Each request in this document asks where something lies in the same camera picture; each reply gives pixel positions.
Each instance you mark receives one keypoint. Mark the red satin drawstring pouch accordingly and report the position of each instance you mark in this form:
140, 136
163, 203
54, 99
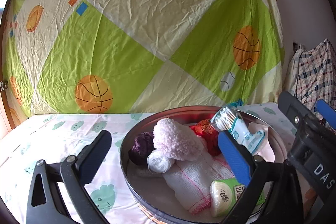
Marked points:
209, 134

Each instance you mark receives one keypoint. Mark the pink fluffy fleece pouch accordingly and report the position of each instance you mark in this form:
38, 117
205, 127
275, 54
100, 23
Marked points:
177, 141

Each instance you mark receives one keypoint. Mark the white pink-trimmed towel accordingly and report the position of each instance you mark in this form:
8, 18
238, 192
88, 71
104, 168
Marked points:
191, 180

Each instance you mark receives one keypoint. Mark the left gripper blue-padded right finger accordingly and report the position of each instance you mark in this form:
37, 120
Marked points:
237, 156

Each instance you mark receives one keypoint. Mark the white rolled plastic bag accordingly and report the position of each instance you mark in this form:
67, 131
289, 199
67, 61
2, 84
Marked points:
158, 163

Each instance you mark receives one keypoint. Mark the plaid fabric bag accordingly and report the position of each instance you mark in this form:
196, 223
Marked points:
311, 76

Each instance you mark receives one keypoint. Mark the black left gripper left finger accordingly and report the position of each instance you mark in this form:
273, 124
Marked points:
91, 157

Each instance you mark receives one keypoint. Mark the wooden door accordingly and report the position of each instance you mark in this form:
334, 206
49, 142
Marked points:
7, 122

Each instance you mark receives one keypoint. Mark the round metal tin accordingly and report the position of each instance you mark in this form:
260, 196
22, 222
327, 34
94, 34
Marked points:
152, 194

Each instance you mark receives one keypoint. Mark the cotton swab packet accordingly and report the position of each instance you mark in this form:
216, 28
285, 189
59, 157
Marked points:
252, 136

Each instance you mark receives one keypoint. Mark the brass door knob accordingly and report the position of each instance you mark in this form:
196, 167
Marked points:
3, 85

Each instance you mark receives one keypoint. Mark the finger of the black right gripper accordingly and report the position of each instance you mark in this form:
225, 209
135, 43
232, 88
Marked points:
292, 108

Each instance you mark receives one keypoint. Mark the purple velvet scrunchie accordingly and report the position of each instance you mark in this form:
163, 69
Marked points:
142, 148

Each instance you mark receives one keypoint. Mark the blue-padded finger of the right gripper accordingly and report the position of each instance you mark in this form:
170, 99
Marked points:
327, 112

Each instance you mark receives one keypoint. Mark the green cream sports bedsheet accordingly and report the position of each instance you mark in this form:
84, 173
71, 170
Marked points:
133, 56

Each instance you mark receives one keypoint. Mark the green tissue pack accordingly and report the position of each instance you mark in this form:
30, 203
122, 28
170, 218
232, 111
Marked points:
224, 194

